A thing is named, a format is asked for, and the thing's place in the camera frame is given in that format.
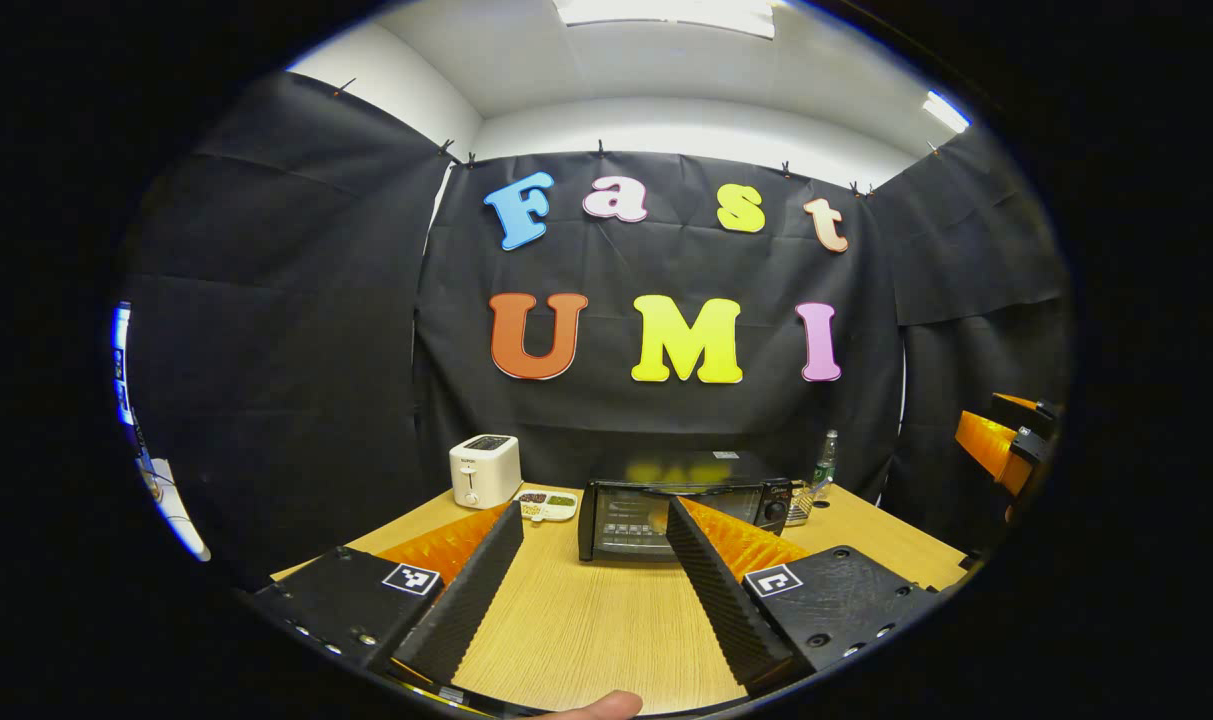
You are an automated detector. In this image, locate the black electric oven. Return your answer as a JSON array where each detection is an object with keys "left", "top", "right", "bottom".
[{"left": 578, "top": 450, "right": 795, "bottom": 564}]

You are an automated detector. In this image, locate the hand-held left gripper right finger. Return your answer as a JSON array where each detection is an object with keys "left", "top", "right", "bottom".
[{"left": 664, "top": 495, "right": 942, "bottom": 698}]

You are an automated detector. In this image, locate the white divided snack tray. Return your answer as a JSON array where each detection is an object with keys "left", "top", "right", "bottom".
[{"left": 514, "top": 488, "right": 579, "bottom": 523}]

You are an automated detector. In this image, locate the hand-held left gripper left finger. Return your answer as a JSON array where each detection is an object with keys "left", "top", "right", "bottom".
[{"left": 249, "top": 498, "right": 527, "bottom": 691}]

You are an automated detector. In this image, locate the black backdrop cloth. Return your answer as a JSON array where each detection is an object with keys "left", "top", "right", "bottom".
[{"left": 116, "top": 70, "right": 1072, "bottom": 591}]

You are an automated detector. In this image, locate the ceiling light panel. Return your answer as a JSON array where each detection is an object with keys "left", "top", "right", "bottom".
[
  {"left": 554, "top": 0, "right": 777, "bottom": 39},
  {"left": 921, "top": 90, "right": 970, "bottom": 134}
]

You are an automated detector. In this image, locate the white toaster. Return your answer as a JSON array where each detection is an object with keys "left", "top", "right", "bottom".
[{"left": 449, "top": 434, "right": 523, "bottom": 510}]

